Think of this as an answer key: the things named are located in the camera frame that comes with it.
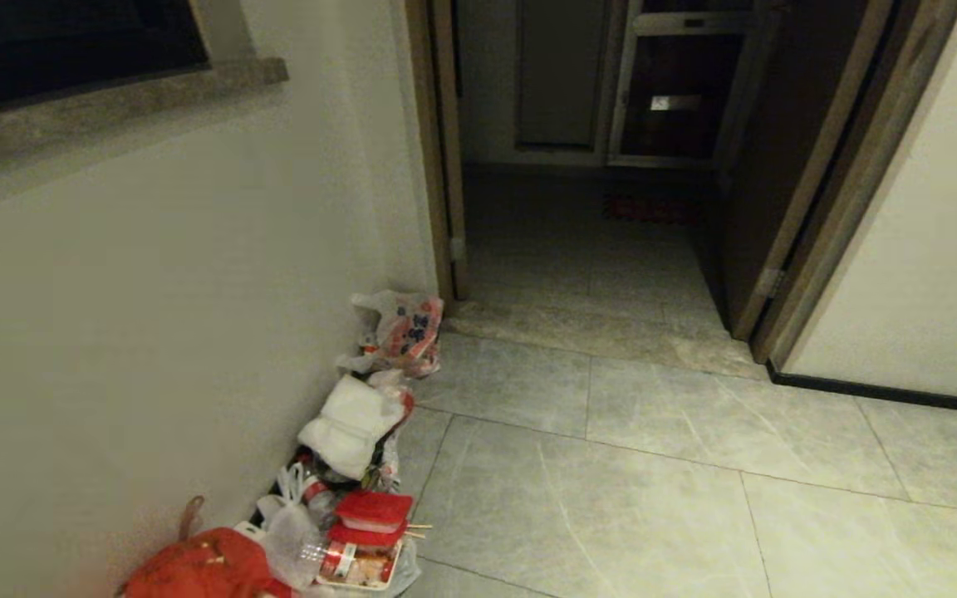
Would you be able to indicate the printed plastic bag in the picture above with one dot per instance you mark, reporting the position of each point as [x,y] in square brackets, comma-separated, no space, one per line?
[408,334]

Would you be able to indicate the white plastic bag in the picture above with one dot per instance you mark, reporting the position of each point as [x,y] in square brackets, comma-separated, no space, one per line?
[347,425]

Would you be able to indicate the clear plastic bag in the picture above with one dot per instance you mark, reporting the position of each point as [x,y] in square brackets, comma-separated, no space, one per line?
[289,536]

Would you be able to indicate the red bag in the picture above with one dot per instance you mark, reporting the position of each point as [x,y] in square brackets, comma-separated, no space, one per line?
[204,569]

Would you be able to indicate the red doormat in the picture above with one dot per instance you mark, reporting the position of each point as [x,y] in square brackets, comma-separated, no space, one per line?
[651,208]

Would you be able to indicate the wooden chopsticks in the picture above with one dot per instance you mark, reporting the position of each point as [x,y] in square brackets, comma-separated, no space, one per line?
[417,531]

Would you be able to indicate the red lidded food container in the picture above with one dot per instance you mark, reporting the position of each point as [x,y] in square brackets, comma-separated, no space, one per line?
[372,515]

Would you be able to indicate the red labelled bottle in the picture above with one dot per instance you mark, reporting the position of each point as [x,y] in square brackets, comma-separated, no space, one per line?
[355,565]

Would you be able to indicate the white framed inner door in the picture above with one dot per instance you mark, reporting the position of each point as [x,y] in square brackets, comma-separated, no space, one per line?
[678,79]

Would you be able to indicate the brown wooden door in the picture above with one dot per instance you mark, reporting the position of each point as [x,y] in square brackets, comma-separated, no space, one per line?
[786,158]

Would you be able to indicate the stone window sill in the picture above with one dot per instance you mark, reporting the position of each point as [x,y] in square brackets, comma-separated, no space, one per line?
[105,112]

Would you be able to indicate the dark window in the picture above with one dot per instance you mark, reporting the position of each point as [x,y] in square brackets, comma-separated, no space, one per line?
[63,46]

